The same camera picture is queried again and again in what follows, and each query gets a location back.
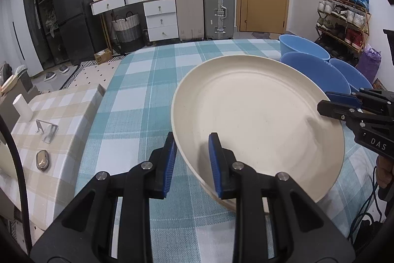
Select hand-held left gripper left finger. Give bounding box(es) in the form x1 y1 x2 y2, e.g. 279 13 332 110
29 131 177 263

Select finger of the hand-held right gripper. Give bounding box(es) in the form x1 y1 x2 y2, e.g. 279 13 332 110
326 87 394 111
317 100 366 122

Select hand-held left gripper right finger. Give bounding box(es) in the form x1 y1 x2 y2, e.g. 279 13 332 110
208 132 358 263

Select blue bowl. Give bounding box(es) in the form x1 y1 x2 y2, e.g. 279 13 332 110
280 53 351 94
329 58 374 94
279 34 330 62

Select person's right hand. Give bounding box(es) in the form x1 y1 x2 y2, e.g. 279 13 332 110
376 157 394 190

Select purple bag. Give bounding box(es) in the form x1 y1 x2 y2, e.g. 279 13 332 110
355 46 382 85

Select rows of shoes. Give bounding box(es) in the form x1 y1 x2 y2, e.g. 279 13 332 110
315 0 370 46

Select wooden shoe rack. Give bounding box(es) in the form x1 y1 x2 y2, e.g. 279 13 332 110
314 0 372 52

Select grey patterned door mat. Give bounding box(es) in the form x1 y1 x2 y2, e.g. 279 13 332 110
251 32 280 40

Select beige checked cloth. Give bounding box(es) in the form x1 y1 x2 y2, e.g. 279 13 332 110
0 87 105 233

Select white dotted mat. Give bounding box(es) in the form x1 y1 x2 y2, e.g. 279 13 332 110
63 58 127 91

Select metal phone stand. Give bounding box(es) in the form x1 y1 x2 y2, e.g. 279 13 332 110
35 120 59 144

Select small cardboard box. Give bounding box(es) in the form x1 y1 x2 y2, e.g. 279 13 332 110
94 49 112 64

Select small grey case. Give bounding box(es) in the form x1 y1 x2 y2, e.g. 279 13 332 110
35 150 51 172

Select woven laundry basket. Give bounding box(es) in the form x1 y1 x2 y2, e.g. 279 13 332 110
111 12 141 52

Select white drawer unit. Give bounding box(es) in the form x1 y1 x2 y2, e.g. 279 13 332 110
143 0 179 42

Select silver suitcase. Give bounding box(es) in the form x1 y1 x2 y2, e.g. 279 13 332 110
202 0 236 41

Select beige suitcase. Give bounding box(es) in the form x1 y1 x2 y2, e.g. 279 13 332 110
174 0 205 42

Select white cylinder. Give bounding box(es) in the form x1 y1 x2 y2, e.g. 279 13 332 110
12 93 33 121

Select grey storage box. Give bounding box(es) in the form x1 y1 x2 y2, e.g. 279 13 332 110
18 70 33 94

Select dark grey fridge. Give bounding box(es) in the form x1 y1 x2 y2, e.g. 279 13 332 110
50 0 107 65

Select glass door cabinet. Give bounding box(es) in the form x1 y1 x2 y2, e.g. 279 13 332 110
23 0 62 72

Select white wardrobe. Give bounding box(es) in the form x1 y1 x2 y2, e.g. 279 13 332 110
0 0 44 79

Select black cable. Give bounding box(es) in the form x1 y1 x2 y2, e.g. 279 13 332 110
0 113 33 254

